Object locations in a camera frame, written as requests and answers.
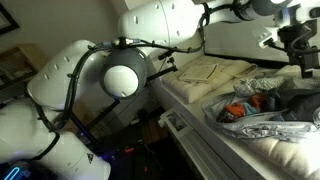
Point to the grey fuzzy garment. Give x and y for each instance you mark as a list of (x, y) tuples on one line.
[(249, 87)]

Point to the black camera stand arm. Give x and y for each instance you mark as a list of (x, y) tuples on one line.
[(125, 78)]

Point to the wooden shelf unit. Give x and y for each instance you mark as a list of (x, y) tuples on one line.
[(17, 65)]

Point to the clear plastic bag with clothes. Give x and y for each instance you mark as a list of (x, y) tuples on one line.
[(292, 114)]

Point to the white quilted cushion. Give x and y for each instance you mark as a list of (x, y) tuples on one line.
[(193, 91)]

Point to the beige booklet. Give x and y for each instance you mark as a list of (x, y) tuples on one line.
[(199, 73)]

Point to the orange garment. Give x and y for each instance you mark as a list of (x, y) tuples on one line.
[(256, 103)]

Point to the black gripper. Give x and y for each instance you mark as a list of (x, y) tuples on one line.
[(296, 43)]

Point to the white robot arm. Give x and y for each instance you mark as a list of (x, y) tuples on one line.
[(30, 127)]

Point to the dark picture frame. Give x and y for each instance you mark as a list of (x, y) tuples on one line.
[(7, 22)]

